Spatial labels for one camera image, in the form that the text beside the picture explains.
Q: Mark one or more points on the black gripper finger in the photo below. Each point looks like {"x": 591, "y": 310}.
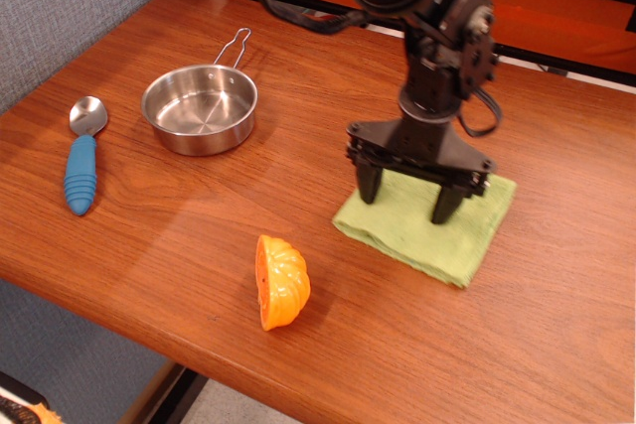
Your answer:
{"x": 448, "y": 201}
{"x": 369, "y": 179}

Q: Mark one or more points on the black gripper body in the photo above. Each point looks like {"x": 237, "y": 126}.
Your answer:
{"x": 422, "y": 144}

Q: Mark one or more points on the green cloth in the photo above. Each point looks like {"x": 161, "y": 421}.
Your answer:
{"x": 398, "y": 225}

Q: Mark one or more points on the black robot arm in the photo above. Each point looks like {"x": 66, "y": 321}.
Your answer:
{"x": 450, "y": 54}

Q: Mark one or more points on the orange plastic half fruit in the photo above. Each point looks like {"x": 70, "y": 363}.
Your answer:
{"x": 283, "y": 283}

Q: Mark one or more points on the small steel pan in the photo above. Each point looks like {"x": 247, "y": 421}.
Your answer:
{"x": 204, "y": 110}

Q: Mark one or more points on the orange object bottom left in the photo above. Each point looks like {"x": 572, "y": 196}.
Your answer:
{"x": 40, "y": 414}

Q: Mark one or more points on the spoon with blue handle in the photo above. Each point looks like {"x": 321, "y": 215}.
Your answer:
{"x": 87, "y": 117}

